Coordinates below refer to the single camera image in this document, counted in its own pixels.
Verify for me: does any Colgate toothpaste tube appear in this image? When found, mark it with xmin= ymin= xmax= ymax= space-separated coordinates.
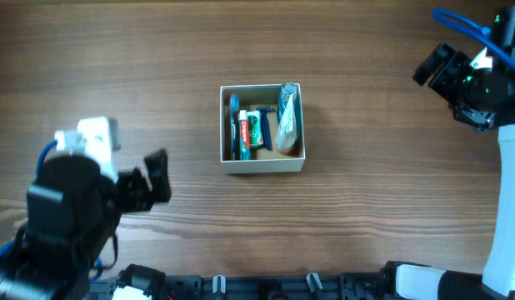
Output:
xmin=239 ymin=110 xmax=252 ymax=161

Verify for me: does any blue white toothbrush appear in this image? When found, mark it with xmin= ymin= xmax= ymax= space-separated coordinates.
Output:
xmin=229 ymin=94 xmax=240 ymax=160

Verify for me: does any green Dettol soap box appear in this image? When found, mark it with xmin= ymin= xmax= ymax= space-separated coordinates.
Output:
xmin=247 ymin=110 xmax=263 ymax=148

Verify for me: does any blue disposable razor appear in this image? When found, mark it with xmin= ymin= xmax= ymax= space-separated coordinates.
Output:
xmin=256 ymin=107 xmax=276 ymax=151

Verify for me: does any white lotion tube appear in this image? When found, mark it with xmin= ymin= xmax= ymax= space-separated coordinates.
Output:
xmin=275 ymin=94 xmax=298 ymax=154

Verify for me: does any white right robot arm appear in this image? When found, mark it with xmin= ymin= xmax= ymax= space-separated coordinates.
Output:
xmin=379 ymin=6 xmax=515 ymax=299

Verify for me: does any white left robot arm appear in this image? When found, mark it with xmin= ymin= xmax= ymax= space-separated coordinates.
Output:
xmin=0 ymin=148 xmax=171 ymax=299

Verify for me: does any white cardboard box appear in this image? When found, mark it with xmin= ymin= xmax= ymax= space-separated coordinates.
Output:
xmin=219 ymin=83 xmax=306 ymax=173

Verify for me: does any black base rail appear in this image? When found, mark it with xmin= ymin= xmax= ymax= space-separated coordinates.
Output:
xmin=85 ymin=265 xmax=400 ymax=300

